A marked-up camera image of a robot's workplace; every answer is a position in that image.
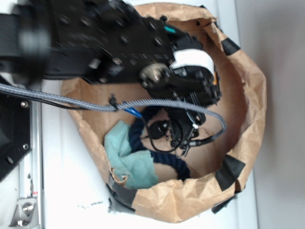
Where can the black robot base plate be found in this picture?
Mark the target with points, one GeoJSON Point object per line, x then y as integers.
{"type": "Point", "coordinates": [15, 132]}

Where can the metal corner bracket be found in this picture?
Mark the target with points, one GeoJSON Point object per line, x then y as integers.
{"type": "Point", "coordinates": [26, 215]}

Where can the green cloth towel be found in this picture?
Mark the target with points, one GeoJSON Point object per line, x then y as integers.
{"type": "Point", "coordinates": [136, 169]}

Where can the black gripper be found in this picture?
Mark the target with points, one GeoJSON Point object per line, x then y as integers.
{"type": "Point", "coordinates": [108, 41]}

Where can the aluminium frame rail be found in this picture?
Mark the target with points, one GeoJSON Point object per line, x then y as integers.
{"type": "Point", "coordinates": [31, 166]}

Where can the wrist camera with white band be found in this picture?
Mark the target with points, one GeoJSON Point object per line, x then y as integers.
{"type": "Point", "coordinates": [195, 68]}

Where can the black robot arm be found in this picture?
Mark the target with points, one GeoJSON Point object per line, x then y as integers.
{"type": "Point", "coordinates": [26, 42]}

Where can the brown paper bag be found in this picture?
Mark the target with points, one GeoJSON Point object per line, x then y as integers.
{"type": "Point", "coordinates": [220, 169]}

